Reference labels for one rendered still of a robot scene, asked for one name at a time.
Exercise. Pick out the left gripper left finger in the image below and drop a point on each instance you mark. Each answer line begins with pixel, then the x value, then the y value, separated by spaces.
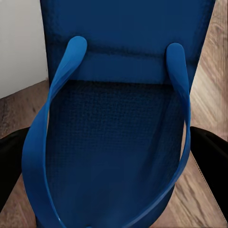
pixel 11 147

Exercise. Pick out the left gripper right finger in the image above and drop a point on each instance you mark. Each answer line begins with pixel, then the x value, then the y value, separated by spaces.
pixel 211 154

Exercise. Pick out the sandal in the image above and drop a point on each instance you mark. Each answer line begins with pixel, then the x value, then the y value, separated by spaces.
pixel 120 74

